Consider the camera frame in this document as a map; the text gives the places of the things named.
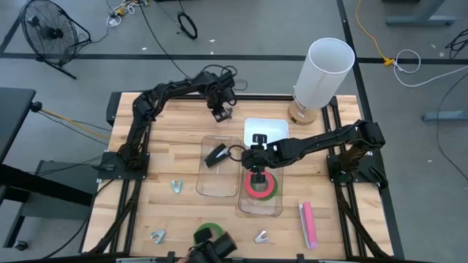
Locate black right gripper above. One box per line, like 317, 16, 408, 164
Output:
241, 133, 283, 185

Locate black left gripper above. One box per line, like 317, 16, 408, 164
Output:
205, 81, 238, 123

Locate red tape roll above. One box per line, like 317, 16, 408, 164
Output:
244, 169, 276, 199

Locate black stapler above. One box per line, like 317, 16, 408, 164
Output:
203, 142, 230, 169

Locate clear plastic bin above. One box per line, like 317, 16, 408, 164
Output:
195, 134, 243, 198
237, 156, 285, 218

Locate pink stapler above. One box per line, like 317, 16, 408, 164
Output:
298, 200, 319, 251

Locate white plastic bin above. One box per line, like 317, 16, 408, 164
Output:
243, 117, 290, 153

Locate white shade table lamp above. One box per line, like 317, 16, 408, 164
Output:
287, 37, 356, 126

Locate black floor fan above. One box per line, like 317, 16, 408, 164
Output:
20, 0, 92, 80

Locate grey desk foot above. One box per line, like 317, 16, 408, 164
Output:
420, 110, 468, 123

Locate grey floor plate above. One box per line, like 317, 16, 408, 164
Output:
21, 159, 105, 221

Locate black desk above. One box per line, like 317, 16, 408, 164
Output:
0, 86, 94, 253

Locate grey desk leg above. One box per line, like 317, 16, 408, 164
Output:
382, 0, 458, 27

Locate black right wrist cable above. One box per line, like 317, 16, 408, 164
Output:
227, 145, 245, 162

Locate black coiled cable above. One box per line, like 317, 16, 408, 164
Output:
176, 10, 199, 40

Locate long black floor cable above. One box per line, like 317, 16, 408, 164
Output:
137, 0, 249, 93

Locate white power cords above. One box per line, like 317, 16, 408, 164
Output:
105, 0, 151, 28

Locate thin yellow cable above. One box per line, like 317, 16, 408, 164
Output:
38, 107, 111, 140

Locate yellow extension cable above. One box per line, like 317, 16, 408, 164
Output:
355, 0, 398, 67

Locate white floor cable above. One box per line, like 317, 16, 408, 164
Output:
393, 49, 468, 88

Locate thin black floor cable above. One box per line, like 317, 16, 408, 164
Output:
435, 72, 468, 183

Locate black cable bundle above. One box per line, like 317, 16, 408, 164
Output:
445, 28, 468, 59

